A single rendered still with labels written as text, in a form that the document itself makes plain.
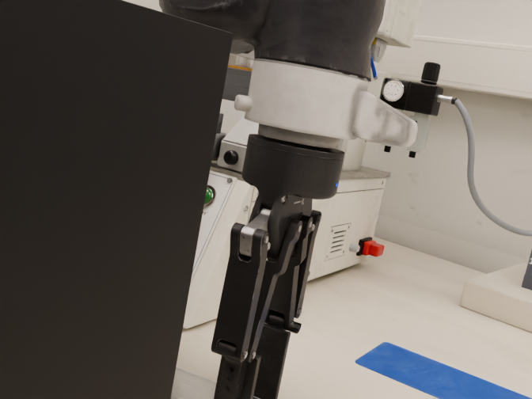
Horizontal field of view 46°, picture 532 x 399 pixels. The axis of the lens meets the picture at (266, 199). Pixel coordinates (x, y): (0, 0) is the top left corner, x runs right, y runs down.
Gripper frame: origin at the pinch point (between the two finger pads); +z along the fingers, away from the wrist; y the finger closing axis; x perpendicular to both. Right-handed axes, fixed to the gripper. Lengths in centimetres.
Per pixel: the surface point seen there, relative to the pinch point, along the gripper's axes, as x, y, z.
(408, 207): -5, -97, -4
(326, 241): -8.8, -47.1, -2.4
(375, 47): -10, -59, -34
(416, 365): 10.2, -27.5, 4.8
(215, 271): -13.3, -18.2, -2.0
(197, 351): -10.7, -11.5, 4.8
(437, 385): 13.3, -23.6, 4.7
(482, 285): 15, -58, 0
